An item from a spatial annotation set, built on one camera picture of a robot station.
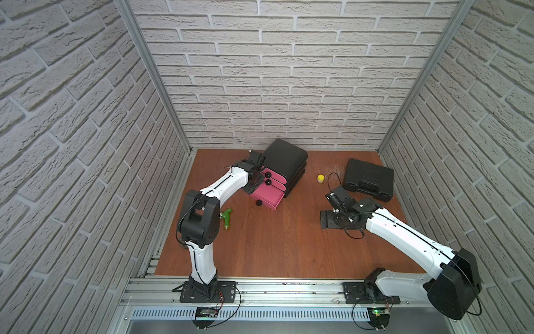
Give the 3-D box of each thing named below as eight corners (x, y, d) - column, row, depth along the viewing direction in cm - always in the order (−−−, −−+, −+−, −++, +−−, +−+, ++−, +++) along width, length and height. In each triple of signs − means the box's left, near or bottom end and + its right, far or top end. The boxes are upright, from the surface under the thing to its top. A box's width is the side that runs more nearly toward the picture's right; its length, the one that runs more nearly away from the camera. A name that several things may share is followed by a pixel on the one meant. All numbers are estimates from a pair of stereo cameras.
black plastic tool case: (341, 190, 104) (345, 183, 99) (346, 161, 117) (350, 153, 112) (387, 204, 99) (394, 196, 94) (388, 172, 112) (393, 163, 107)
